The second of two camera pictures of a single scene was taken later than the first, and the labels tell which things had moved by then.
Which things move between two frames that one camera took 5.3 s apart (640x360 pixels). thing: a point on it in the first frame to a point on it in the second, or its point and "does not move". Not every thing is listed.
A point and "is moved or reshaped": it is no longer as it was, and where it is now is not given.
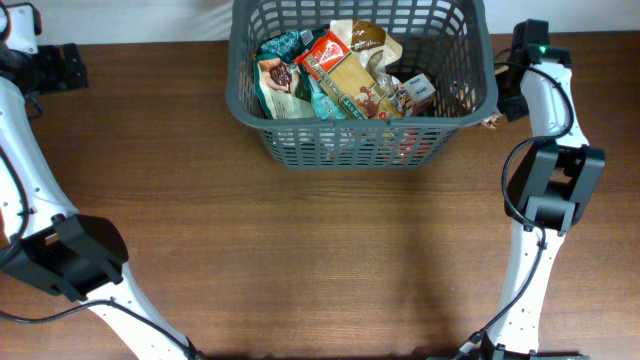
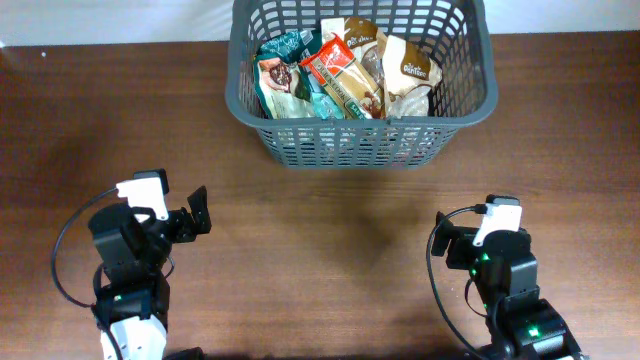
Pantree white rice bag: x=492 y=121 to x=410 y=74
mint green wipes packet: x=325 y=107 does not move
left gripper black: x=73 y=65 to x=185 y=225
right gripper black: x=511 y=106 to x=455 y=245
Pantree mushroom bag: x=372 y=48 is moved or reshaped
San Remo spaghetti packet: x=330 y=63 does not move
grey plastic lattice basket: x=449 y=43 does not move
